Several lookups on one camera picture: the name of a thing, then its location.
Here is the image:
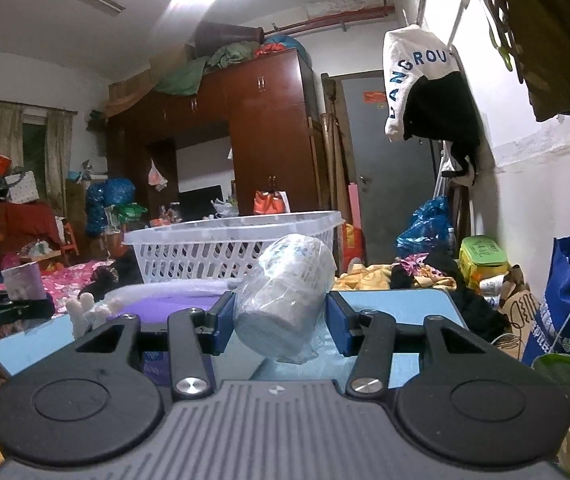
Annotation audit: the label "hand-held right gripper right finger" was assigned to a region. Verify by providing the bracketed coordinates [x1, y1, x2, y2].
[326, 291, 533, 400]

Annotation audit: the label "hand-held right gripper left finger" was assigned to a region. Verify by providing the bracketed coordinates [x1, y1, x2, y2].
[60, 291, 236, 402]

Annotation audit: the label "plastic-wrapped tissue roll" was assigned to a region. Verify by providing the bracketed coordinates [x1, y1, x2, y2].
[232, 234, 336, 365]

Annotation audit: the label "purple tissue packet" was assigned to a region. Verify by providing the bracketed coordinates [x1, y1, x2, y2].
[106, 294, 226, 326]

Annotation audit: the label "white plush toy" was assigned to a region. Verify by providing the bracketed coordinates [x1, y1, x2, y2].
[65, 292, 126, 338]

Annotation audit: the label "white plastic basket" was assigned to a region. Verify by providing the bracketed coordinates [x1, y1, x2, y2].
[122, 210, 344, 286]

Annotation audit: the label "pink purple box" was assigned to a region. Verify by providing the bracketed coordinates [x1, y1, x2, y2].
[1, 261, 46, 302]

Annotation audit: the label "yellow blanket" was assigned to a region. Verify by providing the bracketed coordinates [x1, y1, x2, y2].
[335, 262, 400, 291]

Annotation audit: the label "pink floral blanket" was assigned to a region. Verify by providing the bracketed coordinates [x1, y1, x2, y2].
[40, 260, 116, 303]

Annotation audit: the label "red draped cloth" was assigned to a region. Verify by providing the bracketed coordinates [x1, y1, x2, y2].
[0, 200, 66, 271]

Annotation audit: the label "black clothing pile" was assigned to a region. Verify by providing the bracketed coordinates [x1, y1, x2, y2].
[79, 250, 143, 301]

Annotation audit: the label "pink board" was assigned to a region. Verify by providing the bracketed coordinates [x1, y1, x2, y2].
[349, 184, 364, 261]

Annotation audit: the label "white dotted gift bag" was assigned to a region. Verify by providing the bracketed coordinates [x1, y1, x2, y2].
[5, 170, 38, 205]

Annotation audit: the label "white crumpled plastic bag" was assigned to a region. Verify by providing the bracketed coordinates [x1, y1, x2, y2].
[211, 199, 240, 218]

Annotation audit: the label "black monitor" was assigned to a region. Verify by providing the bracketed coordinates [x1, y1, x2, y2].
[179, 185, 224, 221]

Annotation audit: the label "blue plastic bag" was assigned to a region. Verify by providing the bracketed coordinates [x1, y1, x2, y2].
[397, 195, 453, 258]

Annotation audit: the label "orange hanging bag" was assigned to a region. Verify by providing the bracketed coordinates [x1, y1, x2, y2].
[253, 190, 290, 215]

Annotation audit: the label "black garment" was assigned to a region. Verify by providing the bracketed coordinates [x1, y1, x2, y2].
[390, 252, 510, 343]

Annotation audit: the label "pile of blue bags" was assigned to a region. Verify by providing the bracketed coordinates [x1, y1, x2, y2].
[85, 177, 136, 236]

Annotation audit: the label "grey metal door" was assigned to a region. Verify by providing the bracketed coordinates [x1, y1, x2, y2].
[332, 71, 440, 266]

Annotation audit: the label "green box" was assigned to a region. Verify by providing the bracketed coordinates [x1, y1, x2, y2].
[460, 236, 510, 291]

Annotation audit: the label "small white plastic bag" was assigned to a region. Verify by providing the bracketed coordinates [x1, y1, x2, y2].
[147, 159, 168, 192]

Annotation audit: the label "wooden boards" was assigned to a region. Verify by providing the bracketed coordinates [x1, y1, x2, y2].
[321, 74, 352, 221]

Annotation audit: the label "brown paper bag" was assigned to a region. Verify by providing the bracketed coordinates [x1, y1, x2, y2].
[492, 265, 540, 361]

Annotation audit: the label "dark red wooden wardrobe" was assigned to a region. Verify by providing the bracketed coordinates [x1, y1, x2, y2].
[105, 49, 328, 221]

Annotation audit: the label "blue tote bag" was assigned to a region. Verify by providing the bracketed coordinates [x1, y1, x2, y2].
[522, 232, 570, 371]

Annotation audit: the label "white and black hoodie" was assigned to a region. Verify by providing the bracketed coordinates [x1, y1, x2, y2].
[382, 24, 483, 186]

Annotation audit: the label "green cloth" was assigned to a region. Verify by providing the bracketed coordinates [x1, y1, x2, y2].
[152, 42, 260, 96]

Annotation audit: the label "metal clothes rail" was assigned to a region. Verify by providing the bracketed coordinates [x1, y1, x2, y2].
[417, 0, 476, 46]

